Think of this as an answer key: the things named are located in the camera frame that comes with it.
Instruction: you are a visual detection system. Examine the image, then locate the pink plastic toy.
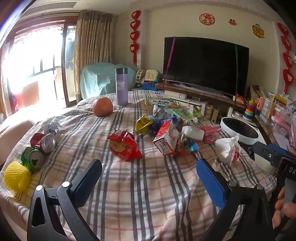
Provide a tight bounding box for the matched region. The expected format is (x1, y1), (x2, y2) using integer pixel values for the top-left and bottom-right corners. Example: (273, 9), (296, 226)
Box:
(254, 97), (265, 115)

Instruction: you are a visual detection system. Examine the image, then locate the red heart string decoration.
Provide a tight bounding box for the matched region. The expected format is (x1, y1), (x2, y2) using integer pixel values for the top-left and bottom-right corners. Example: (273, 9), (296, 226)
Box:
(130, 10), (142, 66)
(277, 22), (296, 93)

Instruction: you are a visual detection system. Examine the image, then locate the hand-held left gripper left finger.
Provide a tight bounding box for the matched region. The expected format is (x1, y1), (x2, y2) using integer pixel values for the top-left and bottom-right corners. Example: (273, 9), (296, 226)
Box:
(27, 159), (102, 241)

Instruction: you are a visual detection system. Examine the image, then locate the wooden television shelf board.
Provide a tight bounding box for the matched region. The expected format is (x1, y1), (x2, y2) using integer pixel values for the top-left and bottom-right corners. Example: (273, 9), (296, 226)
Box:
(155, 82), (246, 107)

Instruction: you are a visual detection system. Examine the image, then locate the red white milk carton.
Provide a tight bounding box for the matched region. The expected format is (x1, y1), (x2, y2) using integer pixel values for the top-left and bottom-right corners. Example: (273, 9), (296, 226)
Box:
(152, 120), (180, 156)

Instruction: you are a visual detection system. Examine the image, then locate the blue toy cash register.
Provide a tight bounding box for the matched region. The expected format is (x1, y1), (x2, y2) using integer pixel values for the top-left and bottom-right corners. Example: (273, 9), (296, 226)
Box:
(142, 81), (160, 91)

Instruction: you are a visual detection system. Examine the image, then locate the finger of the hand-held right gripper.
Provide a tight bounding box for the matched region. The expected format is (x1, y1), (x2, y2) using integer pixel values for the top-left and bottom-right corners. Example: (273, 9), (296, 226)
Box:
(253, 141), (296, 166)

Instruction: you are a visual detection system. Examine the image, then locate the gold red figure sticker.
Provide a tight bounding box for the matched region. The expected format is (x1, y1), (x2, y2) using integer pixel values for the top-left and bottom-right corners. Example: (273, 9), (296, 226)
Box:
(252, 23), (265, 38)

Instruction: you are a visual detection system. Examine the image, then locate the green pouch with white cap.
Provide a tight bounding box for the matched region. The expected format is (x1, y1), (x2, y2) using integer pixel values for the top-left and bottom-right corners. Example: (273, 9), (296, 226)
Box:
(184, 104), (208, 120)

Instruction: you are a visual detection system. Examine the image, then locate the person's right hand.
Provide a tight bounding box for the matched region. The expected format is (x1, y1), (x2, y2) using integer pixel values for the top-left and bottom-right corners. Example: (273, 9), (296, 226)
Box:
(272, 186), (296, 229)

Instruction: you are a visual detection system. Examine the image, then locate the colourful snack wrapper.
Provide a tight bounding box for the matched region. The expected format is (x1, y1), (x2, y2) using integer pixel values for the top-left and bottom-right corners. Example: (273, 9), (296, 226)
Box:
(177, 134), (199, 155)

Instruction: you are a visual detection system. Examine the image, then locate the crumpled white plastic bag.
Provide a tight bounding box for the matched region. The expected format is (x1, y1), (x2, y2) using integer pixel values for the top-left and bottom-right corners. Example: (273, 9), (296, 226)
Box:
(214, 134), (241, 165)

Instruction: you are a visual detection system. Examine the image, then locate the red snack packet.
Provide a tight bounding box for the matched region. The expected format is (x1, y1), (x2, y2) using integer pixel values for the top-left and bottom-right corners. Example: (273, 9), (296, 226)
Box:
(107, 129), (143, 162)

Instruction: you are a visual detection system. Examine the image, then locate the crumpled white blue wrapper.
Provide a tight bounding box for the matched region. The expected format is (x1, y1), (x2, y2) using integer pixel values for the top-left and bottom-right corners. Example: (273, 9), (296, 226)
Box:
(41, 120), (62, 135)

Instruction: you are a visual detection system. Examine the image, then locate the white television cabinet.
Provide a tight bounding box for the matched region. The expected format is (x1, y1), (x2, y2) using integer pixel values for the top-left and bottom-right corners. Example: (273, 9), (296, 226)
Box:
(132, 89), (234, 124)

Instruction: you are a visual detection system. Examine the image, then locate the blue plastic bag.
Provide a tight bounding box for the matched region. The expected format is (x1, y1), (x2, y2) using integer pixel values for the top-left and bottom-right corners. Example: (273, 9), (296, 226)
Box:
(148, 119), (163, 136)

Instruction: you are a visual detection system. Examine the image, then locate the rainbow stacking ring toy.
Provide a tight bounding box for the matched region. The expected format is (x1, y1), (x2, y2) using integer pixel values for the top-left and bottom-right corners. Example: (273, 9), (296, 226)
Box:
(242, 99), (256, 121)

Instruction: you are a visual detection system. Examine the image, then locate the teal cloth furniture cover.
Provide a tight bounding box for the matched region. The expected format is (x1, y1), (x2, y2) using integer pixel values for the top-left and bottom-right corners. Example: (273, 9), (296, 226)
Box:
(80, 62), (137, 100)

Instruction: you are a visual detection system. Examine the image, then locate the clear plastic storage box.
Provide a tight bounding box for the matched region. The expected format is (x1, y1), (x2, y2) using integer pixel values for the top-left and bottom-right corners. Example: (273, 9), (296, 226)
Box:
(263, 93), (278, 121)

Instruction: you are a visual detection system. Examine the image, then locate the yellow snack packet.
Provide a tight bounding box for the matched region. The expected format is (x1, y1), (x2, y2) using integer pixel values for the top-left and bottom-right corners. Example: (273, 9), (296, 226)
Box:
(135, 114), (154, 135)

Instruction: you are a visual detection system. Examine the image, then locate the crushed green can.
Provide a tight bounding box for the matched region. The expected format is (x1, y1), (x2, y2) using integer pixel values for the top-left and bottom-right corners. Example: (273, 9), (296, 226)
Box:
(21, 146), (46, 172)

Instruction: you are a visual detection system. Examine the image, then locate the pink strap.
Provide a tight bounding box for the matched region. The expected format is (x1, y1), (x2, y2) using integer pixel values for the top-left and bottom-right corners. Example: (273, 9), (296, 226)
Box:
(162, 37), (176, 91)

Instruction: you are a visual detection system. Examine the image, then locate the pink plastic storage box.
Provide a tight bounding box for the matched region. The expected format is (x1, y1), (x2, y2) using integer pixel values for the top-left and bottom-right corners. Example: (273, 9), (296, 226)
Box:
(270, 102), (296, 149)

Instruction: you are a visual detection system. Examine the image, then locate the colourful children's book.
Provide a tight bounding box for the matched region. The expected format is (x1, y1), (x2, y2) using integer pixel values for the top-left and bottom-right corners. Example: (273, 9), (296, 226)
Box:
(144, 97), (184, 110)

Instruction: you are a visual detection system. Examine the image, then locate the small silver drink carton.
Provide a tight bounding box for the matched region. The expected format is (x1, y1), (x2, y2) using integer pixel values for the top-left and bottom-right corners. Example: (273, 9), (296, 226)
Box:
(152, 104), (172, 119)

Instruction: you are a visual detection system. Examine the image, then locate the pink spoon-shaped packet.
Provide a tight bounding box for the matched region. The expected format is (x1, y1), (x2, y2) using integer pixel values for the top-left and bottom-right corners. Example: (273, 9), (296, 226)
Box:
(199, 124), (222, 144)

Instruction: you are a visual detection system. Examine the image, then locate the crushed red can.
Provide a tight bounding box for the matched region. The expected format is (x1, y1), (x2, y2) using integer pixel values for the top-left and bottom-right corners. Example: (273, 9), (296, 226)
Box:
(30, 133), (57, 154)

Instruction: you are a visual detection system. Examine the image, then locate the green drink carton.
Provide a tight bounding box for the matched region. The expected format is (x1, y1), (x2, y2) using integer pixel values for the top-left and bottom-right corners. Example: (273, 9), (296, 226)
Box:
(172, 108), (197, 126)

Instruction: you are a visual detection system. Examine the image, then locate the white set-top box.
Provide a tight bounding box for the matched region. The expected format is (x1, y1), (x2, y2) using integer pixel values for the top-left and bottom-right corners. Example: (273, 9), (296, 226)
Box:
(164, 90), (188, 99)

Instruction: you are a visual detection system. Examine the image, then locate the brown bag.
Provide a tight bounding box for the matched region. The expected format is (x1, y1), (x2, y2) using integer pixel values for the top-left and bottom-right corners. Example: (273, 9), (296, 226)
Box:
(248, 85), (267, 100)

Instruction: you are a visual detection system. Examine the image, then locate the marble counter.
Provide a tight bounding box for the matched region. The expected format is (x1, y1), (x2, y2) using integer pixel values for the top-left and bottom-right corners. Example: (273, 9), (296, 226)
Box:
(254, 113), (296, 152)

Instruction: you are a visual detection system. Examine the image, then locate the red toy telephone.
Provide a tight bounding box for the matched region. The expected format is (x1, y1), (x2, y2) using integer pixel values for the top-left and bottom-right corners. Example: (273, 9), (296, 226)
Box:
(234, 94), (247, 105)

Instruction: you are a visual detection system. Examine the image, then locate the beige curtain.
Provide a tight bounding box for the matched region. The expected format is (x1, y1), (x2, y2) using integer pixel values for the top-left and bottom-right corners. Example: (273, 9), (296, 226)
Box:
(73, 10), (115, 96)

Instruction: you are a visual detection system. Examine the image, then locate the sliding glass balcony door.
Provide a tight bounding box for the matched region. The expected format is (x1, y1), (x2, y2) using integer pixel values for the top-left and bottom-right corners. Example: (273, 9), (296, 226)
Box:
(0, 16), (78, 110)

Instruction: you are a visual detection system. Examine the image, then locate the purple thermos bottle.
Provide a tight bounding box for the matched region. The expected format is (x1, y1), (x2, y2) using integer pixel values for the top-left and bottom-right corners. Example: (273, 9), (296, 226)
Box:
(115, 67), (129, 106)

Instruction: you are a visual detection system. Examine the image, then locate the pink cushion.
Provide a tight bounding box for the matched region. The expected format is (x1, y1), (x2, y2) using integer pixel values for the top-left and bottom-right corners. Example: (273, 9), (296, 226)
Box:
(0, 119), (36, 165)

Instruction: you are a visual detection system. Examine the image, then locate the plaid blanket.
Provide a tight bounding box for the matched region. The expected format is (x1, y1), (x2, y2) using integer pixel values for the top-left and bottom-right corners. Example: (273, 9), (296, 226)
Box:
(0, 89), (278, 241)

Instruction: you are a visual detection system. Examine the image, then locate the black flat television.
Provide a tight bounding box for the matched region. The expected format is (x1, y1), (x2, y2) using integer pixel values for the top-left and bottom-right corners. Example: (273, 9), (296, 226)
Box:
(162, 37), (250, 97)

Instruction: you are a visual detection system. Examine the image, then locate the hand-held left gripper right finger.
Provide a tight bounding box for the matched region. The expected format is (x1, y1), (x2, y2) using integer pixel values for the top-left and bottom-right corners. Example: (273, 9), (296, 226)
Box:
(196, 158), (274, 241)

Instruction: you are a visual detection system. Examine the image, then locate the yellow foam fruit net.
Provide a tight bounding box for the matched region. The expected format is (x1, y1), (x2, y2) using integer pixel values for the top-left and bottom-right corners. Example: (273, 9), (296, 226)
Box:
(3, 161), (32, 193)

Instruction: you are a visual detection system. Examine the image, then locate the round red wall sticker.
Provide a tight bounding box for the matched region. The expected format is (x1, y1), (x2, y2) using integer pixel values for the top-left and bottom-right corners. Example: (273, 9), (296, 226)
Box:
(199, 13), (215, 26)

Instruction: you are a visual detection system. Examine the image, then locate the yellow picture book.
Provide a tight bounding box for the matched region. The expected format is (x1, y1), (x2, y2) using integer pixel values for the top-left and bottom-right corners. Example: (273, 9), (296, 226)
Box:
(272, 94), (289, 110)

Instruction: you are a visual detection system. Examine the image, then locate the toy phone board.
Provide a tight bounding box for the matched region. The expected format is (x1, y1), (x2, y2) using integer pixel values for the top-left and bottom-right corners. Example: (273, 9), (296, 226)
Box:
(144, 69), (160, 82)

